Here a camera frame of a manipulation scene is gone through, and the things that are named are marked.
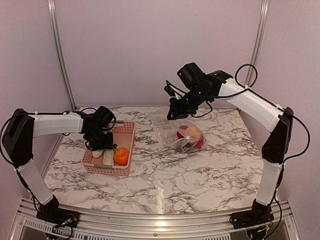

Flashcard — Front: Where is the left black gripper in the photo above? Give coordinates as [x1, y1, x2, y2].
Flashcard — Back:
[86, 128, 113, 150]

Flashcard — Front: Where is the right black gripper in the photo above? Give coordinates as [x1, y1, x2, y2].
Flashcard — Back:
[166, 86, 211, 120]

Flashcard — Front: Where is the white radish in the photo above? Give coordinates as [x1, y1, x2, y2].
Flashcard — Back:
[92, 149, 104, 159]

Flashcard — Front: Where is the pink perforated plastic basket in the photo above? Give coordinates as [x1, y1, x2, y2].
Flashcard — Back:
[81, 121, 136, 176]

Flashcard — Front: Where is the orange tangerine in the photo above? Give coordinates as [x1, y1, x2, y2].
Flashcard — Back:
[114, 147, 130, 166]

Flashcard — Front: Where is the red apple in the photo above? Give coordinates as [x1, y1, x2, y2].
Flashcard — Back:
[176, 125, 190, 139]

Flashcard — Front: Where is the clear zip top bag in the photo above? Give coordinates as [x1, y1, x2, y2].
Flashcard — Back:
[150, 107, 207, 153]

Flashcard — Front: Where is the red strawberry fruit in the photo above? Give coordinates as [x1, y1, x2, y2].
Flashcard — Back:
[194, 139, 204, 149]

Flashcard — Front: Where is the dark purple beet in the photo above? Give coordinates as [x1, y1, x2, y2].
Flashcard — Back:
[177, 142, 194, 153]

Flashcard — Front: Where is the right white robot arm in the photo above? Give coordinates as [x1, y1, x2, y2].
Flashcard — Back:
[164, 70, 292, 224]

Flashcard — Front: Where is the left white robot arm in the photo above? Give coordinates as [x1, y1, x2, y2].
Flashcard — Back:
[0, 106, 116, 223]

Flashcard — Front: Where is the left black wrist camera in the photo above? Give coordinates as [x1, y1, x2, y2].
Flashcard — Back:
[94, 106, 116, 131]

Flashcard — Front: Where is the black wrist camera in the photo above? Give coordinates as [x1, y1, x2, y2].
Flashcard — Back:
[177, 62, 206, 90]
[94, 106, 116, 131]

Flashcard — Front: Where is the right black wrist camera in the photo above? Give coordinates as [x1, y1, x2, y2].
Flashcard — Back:
[177, 62, 206, 90]

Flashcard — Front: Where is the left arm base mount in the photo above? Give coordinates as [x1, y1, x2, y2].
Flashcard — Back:
[36, 208, 80, 228]

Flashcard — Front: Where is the right aluminium frame post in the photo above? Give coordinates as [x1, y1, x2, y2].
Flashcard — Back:
[243, 0, 270, 87]

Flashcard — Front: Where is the aluminium frame post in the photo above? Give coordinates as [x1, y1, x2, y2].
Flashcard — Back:
[47, 0, 77, 110]
[243, 0, 270, 87]

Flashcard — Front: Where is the left aluminium frame post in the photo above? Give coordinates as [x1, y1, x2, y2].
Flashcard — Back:
[47, 0, 77, 110]

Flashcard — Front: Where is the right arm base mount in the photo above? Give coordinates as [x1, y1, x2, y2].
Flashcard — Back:
[229, 210, 275, 229]

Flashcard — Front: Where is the front aluminium rail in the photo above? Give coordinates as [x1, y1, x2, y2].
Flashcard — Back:
[9, 198, 301, 240]

